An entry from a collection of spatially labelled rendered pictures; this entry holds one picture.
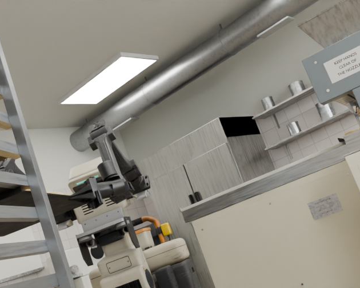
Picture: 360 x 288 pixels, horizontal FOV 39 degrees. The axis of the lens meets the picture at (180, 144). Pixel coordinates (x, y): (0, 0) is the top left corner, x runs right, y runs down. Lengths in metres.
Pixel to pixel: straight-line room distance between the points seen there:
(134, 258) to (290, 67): 4.40
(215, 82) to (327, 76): 5.43
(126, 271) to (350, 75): 1.44
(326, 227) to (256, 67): 4.98
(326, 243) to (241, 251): 0.33
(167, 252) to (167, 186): 3.75
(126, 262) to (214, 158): 3.58
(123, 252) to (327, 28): 1.44
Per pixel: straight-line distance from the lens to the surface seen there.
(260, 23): 5.57
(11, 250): 1.22
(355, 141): 1.82
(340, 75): 1.69
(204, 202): 2.05
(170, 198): 6.48
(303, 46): 6.46
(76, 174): 2.60
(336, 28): 1.83
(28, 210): 1.36
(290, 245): 1.94
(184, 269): 2.77
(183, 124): 7.41
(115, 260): 2.58
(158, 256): 2.79
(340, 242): 1.89
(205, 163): 6.08
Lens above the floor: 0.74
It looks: 11 degrees up
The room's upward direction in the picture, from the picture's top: 20 degrees counter-clockwise
